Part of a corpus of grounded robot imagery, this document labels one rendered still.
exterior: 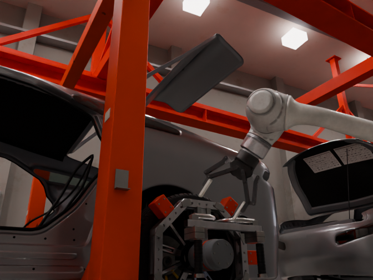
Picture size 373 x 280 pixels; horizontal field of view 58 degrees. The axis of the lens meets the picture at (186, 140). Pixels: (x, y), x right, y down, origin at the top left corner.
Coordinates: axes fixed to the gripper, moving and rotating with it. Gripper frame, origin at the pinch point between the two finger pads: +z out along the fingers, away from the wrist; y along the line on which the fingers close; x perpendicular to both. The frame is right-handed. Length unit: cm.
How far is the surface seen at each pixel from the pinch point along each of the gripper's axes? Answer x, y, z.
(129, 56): -28, 83, -33
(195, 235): -26.0, 5.9, 18.1
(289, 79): -919, 188, -353
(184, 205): -49, 23, 15
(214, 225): -37.7, 3.4, 12.1
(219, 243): -43.4, -2.0, 18.4
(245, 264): -71, -15, 25
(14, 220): -389, 365, 270
